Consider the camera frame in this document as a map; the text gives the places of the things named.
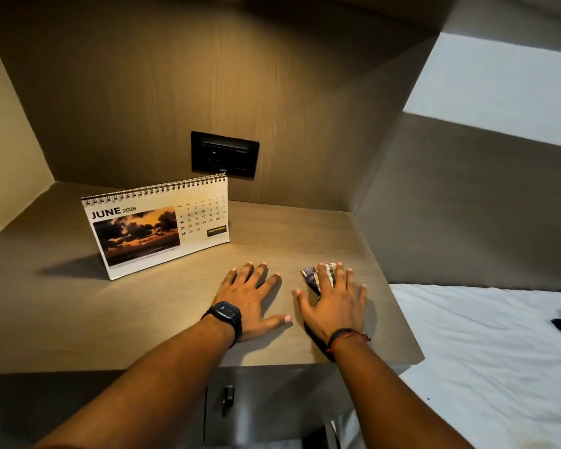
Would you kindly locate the person's right hand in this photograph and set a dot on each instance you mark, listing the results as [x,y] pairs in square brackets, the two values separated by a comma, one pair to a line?
[336,310]

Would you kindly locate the person's left hand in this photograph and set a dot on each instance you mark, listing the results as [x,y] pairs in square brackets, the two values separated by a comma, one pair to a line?
[247,306]

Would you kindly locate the person's left thumb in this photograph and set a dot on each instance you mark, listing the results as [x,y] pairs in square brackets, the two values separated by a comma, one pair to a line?
[278,321]

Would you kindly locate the person's right thumb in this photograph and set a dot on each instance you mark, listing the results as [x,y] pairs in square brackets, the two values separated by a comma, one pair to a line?
[305,303]

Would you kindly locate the person's right little finger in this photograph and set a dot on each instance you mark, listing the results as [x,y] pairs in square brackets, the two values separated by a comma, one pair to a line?
[362,298]

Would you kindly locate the person's left little finger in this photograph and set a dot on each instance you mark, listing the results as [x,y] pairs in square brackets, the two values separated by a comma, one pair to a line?
[228,279]

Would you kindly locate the person's right middle finger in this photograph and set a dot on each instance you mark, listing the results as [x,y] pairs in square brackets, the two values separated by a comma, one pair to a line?
[340,278]

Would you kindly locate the person's left middle finger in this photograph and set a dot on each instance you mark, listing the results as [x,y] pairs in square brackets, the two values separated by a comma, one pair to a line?
[256,278]

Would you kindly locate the striped cloth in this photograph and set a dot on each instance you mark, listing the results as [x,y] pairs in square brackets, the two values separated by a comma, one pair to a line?
[311,278]

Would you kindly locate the person's left forearm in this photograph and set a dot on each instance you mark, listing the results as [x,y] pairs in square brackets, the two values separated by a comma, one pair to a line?
[145,397]

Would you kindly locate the person's right forearm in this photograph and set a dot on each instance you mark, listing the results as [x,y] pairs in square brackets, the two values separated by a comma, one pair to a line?
[383,397]

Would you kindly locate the black smartwatch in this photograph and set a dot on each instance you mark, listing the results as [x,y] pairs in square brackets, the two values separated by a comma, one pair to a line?
[226,314]

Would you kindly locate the grey cabinet door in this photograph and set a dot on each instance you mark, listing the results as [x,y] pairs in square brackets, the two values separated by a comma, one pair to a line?
[271,402]

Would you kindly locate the spiral desk calendar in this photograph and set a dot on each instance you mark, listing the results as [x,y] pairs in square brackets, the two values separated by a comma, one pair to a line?
[168,224]

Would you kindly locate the white bed sheet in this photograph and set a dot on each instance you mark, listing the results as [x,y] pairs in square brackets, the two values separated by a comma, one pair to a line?
[486,369]

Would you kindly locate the black wall socket panel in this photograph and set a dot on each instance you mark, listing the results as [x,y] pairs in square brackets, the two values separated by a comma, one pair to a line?
[224,154]

